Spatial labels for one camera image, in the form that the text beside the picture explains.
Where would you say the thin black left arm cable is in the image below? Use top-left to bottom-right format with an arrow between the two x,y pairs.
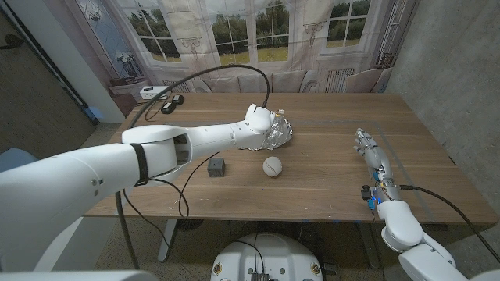
123,151 -> 222,281

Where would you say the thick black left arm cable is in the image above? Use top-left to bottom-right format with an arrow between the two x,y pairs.
114,64 -> 273,271

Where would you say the black power strip cable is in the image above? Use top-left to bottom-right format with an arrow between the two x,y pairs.
142,94 -> 169,122

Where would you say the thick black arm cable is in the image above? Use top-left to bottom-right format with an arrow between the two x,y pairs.
114,64 -> 273,271
400,183 -> 500,263

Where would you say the white ball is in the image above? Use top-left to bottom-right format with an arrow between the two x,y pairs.
262,156 -> 284,178

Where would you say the blue chair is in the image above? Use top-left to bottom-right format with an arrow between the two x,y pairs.
0,147 -> 38,173

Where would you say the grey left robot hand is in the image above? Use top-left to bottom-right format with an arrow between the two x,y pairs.
265,115 -> 287,149

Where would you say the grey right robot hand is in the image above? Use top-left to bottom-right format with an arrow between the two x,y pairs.
352,127 -> 402,205

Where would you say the dark grey cube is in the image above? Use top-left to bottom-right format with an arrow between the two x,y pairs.
207,157 -> 227,178

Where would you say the black door handle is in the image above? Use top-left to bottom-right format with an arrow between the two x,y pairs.
0,34 -> 24,51

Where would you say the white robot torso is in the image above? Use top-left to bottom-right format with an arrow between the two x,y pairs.
210,233 -> 324,281

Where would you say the crinkled aluminum foil sheet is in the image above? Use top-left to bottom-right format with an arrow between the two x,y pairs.
237,114 -> 294,152

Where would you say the printed window backdrop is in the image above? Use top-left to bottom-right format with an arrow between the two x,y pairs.
42,0 -> 421,94

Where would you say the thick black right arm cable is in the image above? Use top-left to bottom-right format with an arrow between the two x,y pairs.
400,183 -> 500,263

